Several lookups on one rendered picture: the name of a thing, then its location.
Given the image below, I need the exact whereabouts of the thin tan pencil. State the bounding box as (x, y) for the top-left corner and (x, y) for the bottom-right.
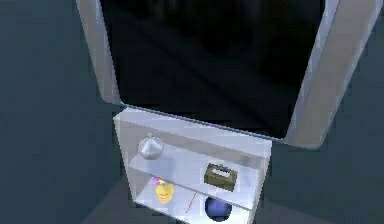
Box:
(185, 192), (198, 215)

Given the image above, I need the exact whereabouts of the white open shelf unit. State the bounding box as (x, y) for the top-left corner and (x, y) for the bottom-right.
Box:
(112, 106), (273, 224)

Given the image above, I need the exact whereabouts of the black television with grey frame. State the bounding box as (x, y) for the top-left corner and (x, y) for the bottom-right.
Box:
(75, 0), (384, 150)

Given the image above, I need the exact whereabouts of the yellow pot with pink flower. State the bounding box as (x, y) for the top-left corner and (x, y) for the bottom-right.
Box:
(152, 177), (176, 204)

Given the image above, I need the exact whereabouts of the silver round vase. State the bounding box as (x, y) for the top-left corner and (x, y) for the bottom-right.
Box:
(137, 132), (165, 161)

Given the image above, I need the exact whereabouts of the dark blue ball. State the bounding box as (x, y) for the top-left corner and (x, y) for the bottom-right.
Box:
(204, 196), (233, 223)

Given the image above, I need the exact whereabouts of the olive green tissue box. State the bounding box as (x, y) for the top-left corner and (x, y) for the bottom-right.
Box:
(203, 162), (239, 192)

